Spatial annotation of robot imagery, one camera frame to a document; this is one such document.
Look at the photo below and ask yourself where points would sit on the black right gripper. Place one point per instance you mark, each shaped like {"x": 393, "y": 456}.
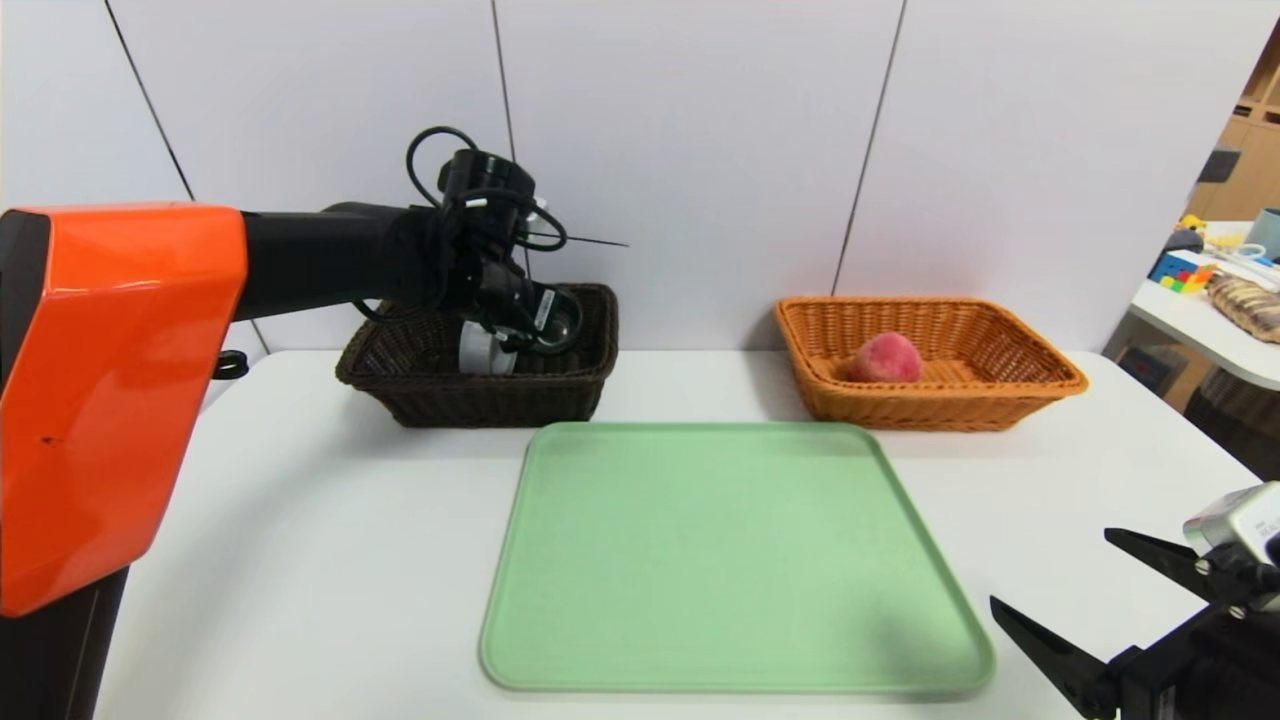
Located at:
{"x": 1150, "y": 677}

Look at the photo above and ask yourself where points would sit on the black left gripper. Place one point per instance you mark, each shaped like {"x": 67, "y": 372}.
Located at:
{"x": 545, "y": 309}

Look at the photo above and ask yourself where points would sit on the glass cup with black holder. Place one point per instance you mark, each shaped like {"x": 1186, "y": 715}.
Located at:
{"x": 565, "y": 320}

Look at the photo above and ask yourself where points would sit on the white tape roll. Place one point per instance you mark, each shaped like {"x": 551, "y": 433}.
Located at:
{"x": 480, "y": 352}

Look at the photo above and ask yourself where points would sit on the red peach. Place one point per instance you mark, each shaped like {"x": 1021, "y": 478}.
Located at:
{"x": 885, "y": 358}

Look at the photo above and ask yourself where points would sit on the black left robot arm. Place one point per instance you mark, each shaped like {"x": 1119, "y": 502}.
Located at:
{"x": 150, "y": 330}

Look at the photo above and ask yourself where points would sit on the dark brown wicker basket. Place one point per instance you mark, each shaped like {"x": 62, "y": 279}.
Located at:
{"x": 480, "y": 400}

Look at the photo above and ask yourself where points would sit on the orange wicker basket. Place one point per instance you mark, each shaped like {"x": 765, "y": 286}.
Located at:
{"x": 920, "y": 405}

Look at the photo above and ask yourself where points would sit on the thin black zip tie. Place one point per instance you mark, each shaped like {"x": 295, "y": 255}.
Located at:
{"x": 585, "y": 241}

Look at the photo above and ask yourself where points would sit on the dark woven bin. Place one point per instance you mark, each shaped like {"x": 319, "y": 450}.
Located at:
{"x": 1235, "y": 420}

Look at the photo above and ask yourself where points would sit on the white side table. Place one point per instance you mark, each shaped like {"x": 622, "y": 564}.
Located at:
{"x": 1200, "y": 330}

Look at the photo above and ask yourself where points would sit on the light green plastic tray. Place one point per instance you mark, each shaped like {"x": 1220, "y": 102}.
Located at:
{"x": 720, "y": 560}

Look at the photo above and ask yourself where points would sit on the small black round part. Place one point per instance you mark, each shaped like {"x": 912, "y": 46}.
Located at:
{"x": 230, "y": 364}

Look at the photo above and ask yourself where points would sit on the brown striped bread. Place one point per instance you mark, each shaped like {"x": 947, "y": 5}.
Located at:
{"x": 1245, "y": 310}

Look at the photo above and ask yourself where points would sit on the colourful puzzle cube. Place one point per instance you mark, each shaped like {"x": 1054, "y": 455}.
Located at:
{"x": 1178, "y": 275}

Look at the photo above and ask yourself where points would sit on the yellow toy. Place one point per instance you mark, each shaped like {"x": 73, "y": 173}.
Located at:
{"x": 1190, "y": 225}

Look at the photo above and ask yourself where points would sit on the grey blue cup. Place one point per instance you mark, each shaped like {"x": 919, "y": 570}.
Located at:
{"x": 1265, "y": 235}

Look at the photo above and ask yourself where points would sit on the wooden shelf unit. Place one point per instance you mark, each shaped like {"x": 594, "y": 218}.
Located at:
{"x": 1255, "y": 170}

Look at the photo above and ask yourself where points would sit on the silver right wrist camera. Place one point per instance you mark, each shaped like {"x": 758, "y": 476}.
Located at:
{"x": 1240, "y": 525}

